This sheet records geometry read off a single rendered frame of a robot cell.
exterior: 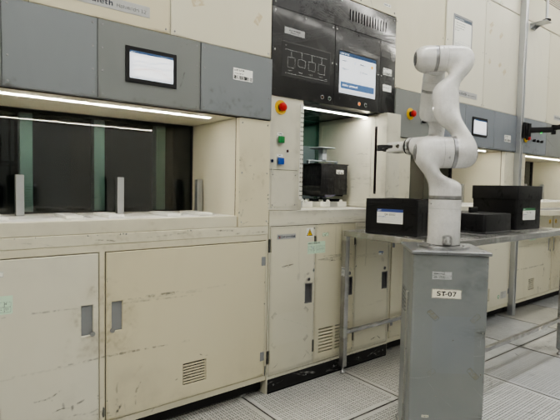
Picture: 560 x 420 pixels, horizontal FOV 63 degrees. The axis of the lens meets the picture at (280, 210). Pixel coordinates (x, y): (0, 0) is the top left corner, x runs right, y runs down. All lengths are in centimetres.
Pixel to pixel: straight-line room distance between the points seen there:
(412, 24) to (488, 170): 143
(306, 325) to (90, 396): 104
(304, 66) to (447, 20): 128
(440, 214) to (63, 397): 151
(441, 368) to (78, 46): 171
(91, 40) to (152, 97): 28
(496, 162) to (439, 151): 210
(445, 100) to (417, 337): 90
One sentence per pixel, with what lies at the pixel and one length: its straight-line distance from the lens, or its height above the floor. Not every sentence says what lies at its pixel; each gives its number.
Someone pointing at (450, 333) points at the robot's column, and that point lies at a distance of 182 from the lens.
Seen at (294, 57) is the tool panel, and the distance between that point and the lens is 226.
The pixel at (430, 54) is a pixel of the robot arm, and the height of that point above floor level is 151.
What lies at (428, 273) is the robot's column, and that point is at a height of 68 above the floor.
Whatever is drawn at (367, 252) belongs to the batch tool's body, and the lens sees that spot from 259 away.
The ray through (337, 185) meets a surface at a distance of 266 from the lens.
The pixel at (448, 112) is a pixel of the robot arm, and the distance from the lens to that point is 188.
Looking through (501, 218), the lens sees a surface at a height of 83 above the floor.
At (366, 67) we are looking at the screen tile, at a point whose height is 163.
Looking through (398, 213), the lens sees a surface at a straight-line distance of 221.
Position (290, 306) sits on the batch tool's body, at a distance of 226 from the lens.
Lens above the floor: 98
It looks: 3 degrees down
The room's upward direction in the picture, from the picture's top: 1 degrees clockwise
